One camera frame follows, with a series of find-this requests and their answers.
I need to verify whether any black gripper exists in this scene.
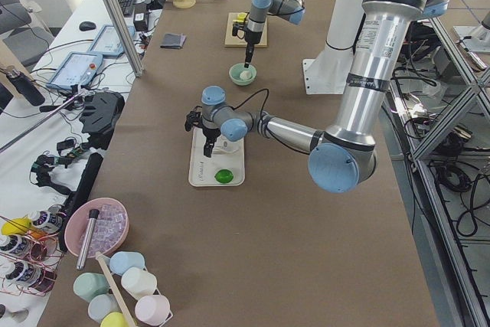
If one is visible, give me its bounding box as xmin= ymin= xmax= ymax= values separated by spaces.
xmin=232 ymin=21 xmax=263 ymax=67
xmin=185 ymin=106 xmax=221 ymax=158

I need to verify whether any white spoon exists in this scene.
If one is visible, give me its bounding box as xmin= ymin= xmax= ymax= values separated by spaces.
xmin=212 ymin=139 xmax=241 ymax=155

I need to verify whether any white steamed bun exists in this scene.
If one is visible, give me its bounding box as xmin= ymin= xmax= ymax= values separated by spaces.
xmin=239 ymin=70 xmax=252 ymax=80

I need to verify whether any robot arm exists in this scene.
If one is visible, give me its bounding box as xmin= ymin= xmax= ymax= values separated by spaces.
xmin=185 ymin=0 xmax=449 ymax=193
xmin=232 ymin=0 xmax=305 ymax=68

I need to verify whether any light green bowl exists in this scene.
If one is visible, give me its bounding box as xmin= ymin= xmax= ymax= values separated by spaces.
xmin=229 ymin=63 xmax=257 ymax=86

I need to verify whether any pink bowl with ice cubes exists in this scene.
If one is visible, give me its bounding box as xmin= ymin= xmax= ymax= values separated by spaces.
xmin=64 ymin=198 xmax=129 ymax=258

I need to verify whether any metal tube in bowl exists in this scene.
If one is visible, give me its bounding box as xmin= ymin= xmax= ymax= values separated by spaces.
xmin=76 ymin=209 xmax=100 ymax=270

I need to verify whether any bamboo cutting board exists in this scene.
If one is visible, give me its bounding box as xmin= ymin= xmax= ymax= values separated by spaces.
xmin=224 ymin=12 xmax=268 ymax=48

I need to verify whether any white rabbit tray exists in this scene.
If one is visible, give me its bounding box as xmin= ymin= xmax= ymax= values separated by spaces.
xmin=188 ymin=129 xmax=245 ymax=187

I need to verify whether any green lime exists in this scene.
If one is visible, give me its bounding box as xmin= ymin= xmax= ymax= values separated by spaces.
xmin=214 ymin=168 xmax=234 ymax=184

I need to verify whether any grey folded cloth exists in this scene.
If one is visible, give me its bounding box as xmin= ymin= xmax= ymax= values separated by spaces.
xmin=160 ymin=33 xmax=187 ymax=49

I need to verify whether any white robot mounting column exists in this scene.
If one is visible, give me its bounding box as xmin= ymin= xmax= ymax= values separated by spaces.
xmin=302 ymin=0 xmax=364 ymax=95

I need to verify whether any black headset device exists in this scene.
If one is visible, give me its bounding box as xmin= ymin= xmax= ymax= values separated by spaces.
xmin=79 ymin=91 xmax=125 ymax=150

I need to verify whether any far teach pendant tablet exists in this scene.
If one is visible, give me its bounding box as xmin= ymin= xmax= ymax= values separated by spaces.
xmin=87 ymin=25 xmax=124 ymax=58

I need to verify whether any teach pendant tablet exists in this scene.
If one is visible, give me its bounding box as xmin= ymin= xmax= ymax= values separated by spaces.
xmin=47 ymin=52 xmax=103 ymax=90
xmin=87 ymin=25 xmax=124 ymax=58

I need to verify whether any near teach pendant tablet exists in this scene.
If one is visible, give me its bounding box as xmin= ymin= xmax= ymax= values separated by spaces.
xmin=47 ymin=52 xmax=103 ymax=90

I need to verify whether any white cup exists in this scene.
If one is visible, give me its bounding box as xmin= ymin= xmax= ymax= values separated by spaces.
xmin=121 ymin=267 xmax=157 ymax=300

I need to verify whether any wooden stick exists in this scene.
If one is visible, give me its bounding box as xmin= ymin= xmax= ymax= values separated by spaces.
xmin=96 ymin=252 xmax=137 ymax=327

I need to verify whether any black computer mouse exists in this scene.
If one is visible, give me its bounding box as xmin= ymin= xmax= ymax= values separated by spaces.
xmin=79 ymin=21 xmax=96 ymax=31

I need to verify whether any pink cup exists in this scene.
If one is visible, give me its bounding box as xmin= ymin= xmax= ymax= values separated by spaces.
xmin=135 ymin=295 xmax=171 ymax=326

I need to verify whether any green cup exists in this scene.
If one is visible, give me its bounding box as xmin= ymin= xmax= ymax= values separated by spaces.
xmin=73 ymin=273 xmax=109 ymax=302

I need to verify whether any black bottle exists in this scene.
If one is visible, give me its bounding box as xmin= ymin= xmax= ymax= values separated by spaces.
xmin=4 ymin=66 xmax=45 ymax=106

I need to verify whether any grey cup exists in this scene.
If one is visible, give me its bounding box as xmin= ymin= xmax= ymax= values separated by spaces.
xmin=87 ymin=294 xmax=119 ymax=323

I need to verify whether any yellow cup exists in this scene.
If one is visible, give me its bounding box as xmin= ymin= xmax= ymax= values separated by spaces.
xmin=100 ymin=312 xmax=129 ymax=327

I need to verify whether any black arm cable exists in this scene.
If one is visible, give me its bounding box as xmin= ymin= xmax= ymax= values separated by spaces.
xmin=229 ymin=88 xmax=322 ymax=152

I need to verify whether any white wire cup rack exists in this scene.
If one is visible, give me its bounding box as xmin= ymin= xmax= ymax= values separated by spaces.
xmin=100 ymin=262 xmax=173 ymax=326

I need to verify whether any aluminium frame post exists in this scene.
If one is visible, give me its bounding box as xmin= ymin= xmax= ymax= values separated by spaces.
xmin=103 ymin=0 xmax=143 ymax=77

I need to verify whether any copper wire bottle rack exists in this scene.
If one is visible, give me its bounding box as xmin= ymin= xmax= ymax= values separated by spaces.
xmin=1 ymin=221 xmax=64 ymax=296

